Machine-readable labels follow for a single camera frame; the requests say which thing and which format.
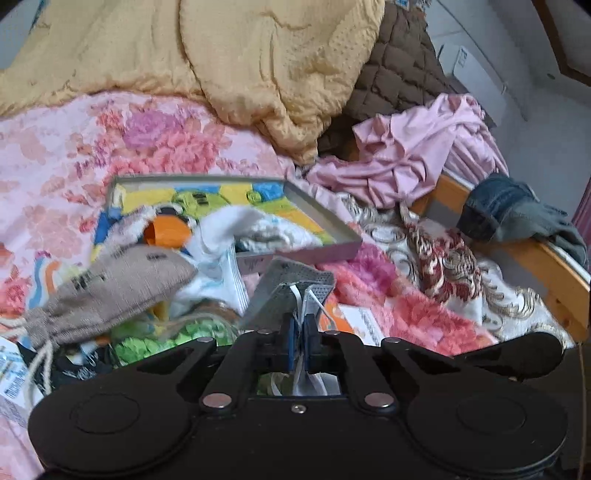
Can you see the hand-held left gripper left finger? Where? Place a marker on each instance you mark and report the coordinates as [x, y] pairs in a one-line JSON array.
[[290, 333]]

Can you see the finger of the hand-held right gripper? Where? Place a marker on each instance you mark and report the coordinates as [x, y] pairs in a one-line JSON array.
[[526, 355]]

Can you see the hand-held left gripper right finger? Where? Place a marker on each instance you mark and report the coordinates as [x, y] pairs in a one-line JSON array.
[[311, 333]]

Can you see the grey face mask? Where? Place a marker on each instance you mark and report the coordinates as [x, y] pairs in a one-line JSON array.
[[277, 281]]

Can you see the grey tray box cartoon lining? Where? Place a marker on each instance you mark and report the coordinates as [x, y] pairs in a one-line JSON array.
[[318, 251]]

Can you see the white towel blue print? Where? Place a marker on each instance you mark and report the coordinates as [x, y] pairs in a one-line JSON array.
[[258, 226]]

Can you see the orange white cardboard box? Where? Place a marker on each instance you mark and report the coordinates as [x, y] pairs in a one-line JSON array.
[[355, 323]]

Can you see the bag of green pieces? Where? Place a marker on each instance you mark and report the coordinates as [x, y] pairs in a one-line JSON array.
[[184, 332]]

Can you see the blue jeans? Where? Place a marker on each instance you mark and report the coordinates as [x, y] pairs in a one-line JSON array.
[[498, 207]]

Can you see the pink garment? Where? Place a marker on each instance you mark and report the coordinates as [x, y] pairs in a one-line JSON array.
[[401, 157]]

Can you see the black printed wrapper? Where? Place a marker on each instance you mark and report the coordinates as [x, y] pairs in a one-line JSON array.
[[78, 369]]

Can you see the brown quilted jacket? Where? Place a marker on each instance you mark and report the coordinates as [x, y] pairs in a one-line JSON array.
[[401, 69]]

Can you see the yellow quilt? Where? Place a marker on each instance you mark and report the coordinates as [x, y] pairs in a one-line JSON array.
[[231, 60]]

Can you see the white milk carton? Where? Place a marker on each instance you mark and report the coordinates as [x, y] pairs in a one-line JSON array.
[[11, 374]]

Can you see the white air conditioner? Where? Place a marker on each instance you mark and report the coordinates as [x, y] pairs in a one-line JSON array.
[[475, 78]]

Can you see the pink floral bedsheet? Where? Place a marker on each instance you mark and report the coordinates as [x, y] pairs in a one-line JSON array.
[[55, 152]]

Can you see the wooden bed frame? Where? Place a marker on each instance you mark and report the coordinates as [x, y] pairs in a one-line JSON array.
[[545, 272]]

